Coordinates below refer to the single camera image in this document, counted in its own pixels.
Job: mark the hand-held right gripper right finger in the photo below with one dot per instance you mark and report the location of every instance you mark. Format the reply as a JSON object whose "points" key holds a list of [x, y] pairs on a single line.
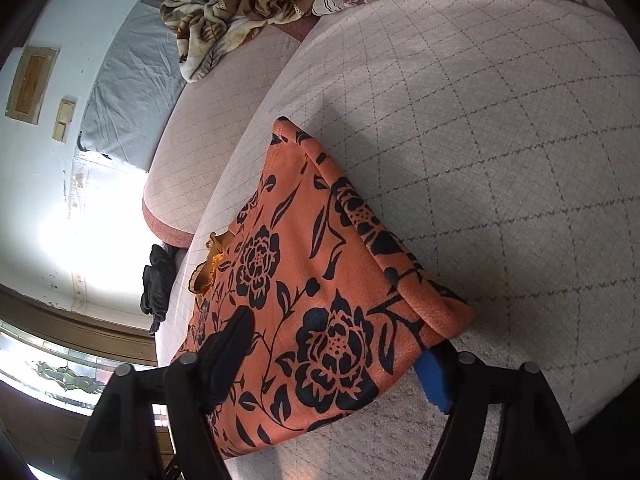
{"points": [[432, 380]]}

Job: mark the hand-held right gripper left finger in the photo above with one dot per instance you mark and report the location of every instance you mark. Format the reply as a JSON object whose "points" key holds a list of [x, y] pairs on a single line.
{"points": [[227, 355]]}

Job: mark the orange black floral shirt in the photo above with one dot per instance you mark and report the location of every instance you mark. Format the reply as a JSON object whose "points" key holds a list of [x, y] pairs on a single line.
{"points": [[310, 260]]}

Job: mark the black clothes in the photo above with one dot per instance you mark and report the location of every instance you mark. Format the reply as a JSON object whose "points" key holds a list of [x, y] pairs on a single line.
{"points": [[157, 285]]}

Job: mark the stained glass window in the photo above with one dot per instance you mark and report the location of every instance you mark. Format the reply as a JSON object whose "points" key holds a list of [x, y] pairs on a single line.
{"points": [[60, 375]]}

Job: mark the pink quilted bolster cushion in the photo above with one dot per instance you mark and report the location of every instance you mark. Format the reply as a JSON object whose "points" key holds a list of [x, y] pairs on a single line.
{"points": [[200, 135]]}

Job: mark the pink quilted bed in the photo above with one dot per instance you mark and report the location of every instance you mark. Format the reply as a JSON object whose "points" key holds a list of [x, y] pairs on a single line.
{"points": [[475, 135]]}

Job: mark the grey-blue pillow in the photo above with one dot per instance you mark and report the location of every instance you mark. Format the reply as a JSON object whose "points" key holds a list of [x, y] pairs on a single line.
{"points": [[135, 85]]}

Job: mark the brown cream floral blanket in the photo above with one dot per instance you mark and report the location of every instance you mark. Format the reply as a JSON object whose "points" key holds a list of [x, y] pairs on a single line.
{"points": [[230, 5]]}

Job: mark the brown wooden window frame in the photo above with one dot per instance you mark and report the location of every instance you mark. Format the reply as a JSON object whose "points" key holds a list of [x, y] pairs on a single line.
{"points": [[75, 322]]}

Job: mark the beige wall switch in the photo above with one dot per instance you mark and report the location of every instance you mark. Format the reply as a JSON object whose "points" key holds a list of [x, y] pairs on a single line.
{"points": [[64, 120]]}

